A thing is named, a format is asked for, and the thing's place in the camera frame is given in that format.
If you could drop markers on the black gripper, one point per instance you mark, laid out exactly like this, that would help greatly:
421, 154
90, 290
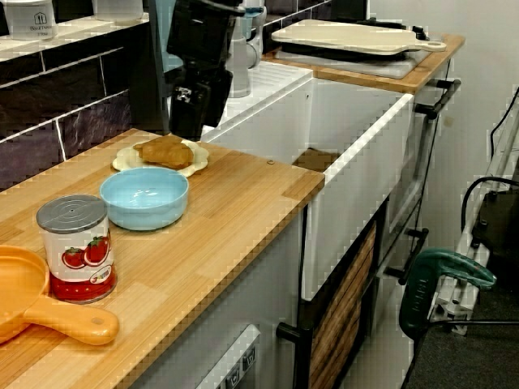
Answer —
202, 36

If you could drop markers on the brown toy chicken piece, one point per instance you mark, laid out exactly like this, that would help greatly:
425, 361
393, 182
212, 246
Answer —
166, 154

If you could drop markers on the light blue bowl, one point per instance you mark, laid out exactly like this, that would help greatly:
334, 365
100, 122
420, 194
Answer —
146, 215

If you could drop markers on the tomato print tin can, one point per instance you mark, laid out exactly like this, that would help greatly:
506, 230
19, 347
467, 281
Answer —
77, 259

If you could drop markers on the grey toy faucet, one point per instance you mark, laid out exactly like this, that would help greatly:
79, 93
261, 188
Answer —
243, 61

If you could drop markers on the cream flower-shaped plate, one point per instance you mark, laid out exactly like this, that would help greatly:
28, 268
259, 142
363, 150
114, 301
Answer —
125, 160

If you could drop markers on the dark tiled backsplash with shelf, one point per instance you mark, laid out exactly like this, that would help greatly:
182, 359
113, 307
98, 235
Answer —
81, 113

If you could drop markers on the plain white canister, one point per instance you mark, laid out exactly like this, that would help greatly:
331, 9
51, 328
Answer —
117, 10

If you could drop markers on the cream cutting board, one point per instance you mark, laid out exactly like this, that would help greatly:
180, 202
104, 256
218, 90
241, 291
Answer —
344, 36

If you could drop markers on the wooden countertop board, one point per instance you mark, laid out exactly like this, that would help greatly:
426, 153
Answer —
438, 69
182, 263

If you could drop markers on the white toy sink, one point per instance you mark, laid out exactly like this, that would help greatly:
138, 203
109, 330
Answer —
357, 202

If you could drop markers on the white canister with print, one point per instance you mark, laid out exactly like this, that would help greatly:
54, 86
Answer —
28, 16

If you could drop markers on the wicker basket drawer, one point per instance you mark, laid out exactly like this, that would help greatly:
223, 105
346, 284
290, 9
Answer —
340, 316

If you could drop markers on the silver dishwasher panel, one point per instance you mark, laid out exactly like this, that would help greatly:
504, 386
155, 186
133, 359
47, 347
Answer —
243, 356

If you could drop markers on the orange bowl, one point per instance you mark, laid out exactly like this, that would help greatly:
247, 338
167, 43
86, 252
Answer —
48, 320

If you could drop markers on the green clamp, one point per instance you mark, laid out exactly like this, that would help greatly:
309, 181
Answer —
421, 291

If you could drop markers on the aluminium frame rail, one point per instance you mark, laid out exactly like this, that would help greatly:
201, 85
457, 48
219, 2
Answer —
466, 259

